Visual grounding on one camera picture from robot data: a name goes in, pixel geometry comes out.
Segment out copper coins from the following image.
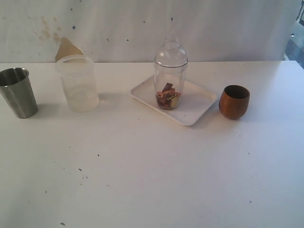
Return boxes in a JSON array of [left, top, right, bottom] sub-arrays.
[[156, 83, 181, 110]]

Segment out gold coin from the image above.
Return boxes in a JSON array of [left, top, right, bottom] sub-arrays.
[[171, 97, 180, 109]]

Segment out clear drinking glass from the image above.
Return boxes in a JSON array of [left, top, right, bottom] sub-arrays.
[[154, 63, 188, 110]]

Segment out clear dome lid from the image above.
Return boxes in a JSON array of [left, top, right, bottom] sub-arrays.
[[154, 36, 188, 68]]

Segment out brown wooden cup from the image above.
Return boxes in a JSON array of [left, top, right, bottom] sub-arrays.
[[218, 85, 250, 120]]

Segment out stainless steel cup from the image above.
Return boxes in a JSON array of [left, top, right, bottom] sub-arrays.
[[0, 67, 38, 119]]

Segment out white rectangular tray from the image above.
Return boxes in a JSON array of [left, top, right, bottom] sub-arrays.
[[130, 76, 218, 126]]

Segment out translucent plastic container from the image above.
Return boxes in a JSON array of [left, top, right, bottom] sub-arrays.
[[56, 55, 99, 113]]

